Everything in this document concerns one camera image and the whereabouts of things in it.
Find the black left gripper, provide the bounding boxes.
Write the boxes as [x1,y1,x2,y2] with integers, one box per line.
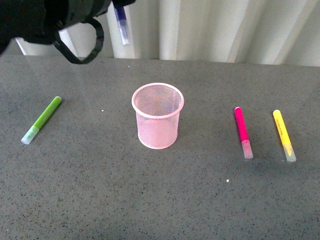
[0,0,135,53]

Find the purple highlighter pen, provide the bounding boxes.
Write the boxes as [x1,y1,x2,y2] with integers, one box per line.
[114,7,130,46]

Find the pink highlighter pen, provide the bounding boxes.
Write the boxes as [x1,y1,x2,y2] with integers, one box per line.
[234,106,254,160]

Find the pink mesh pen cup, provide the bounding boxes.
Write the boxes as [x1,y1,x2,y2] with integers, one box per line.
[131,82,185,150]

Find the green highlighter pen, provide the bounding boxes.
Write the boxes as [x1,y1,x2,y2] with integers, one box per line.
[21,96,62,145]

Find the white pleated curtain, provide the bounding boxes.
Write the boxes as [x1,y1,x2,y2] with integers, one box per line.
[14,0,320,67]

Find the yellow highlighter pen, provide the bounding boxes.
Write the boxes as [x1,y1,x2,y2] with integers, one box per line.
[272,109,297,163]

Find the black gripper strap loop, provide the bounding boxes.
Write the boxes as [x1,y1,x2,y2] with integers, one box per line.
[52,17,105,65]

